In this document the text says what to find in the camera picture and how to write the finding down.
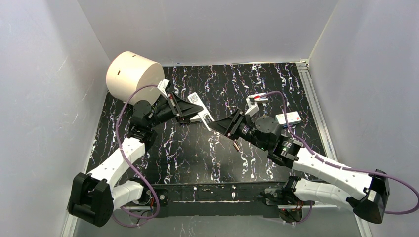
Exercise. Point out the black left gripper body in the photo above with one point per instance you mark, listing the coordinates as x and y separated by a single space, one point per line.
176 107

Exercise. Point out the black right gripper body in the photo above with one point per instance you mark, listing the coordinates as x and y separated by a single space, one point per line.
236 123

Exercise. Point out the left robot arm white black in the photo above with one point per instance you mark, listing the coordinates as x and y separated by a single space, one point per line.
116 182

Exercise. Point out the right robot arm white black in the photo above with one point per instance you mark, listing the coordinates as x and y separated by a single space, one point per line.
364 193

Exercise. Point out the white remote with black end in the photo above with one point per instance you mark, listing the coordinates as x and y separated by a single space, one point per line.
194 119

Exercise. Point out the small white charger device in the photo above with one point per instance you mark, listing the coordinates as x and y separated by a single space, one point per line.
257 99

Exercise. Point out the white box with red labels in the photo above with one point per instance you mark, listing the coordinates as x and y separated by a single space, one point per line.
291 117

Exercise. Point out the large white cylinder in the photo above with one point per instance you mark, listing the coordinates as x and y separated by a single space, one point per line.
129 72

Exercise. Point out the black base bar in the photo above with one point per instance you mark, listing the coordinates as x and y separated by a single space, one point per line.
263 199

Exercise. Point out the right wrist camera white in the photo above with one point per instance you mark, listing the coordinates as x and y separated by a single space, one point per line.
252 110

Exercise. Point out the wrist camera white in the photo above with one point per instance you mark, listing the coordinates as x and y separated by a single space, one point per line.
252 110
163 87

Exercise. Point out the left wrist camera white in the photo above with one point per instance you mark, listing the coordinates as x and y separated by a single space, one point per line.
163 87

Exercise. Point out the aluminium frame rail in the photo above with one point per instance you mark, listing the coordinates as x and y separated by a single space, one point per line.
306 79

